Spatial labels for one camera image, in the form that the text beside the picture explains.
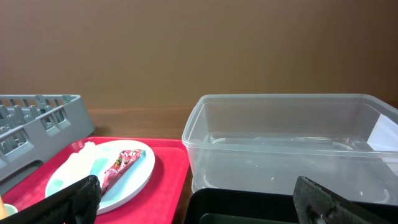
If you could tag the light green bowl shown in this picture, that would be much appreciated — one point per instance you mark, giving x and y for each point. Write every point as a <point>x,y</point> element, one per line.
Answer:
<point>10,209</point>

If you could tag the grey dishwasher rack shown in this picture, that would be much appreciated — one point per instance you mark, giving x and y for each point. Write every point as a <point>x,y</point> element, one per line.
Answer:
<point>36,127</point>

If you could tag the clear plastic waste bin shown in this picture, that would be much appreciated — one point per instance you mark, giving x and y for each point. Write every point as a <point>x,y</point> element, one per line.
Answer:
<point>263,143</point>

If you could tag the white label on bin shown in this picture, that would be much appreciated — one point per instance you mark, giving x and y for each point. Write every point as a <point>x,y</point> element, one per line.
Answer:
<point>384,136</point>

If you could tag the white napkin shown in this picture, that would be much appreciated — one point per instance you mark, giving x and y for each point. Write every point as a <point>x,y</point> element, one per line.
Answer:
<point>79,165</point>

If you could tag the red snack wrapper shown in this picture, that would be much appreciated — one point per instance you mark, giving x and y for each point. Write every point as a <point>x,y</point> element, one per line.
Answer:
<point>124,161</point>

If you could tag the red plastic tray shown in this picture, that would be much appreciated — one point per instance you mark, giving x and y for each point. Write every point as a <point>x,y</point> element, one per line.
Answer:
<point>155,203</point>

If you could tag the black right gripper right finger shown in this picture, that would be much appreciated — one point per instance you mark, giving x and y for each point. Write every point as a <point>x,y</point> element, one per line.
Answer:
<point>317,204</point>

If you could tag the black food waste tray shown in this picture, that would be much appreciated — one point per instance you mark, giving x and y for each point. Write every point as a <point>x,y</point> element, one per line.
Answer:
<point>235,206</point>

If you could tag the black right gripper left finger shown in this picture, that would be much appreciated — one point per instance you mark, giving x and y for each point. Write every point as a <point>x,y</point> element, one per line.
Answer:
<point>75,204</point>

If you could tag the large light blue plate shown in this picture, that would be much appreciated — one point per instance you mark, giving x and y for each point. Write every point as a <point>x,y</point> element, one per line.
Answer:
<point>127,187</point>

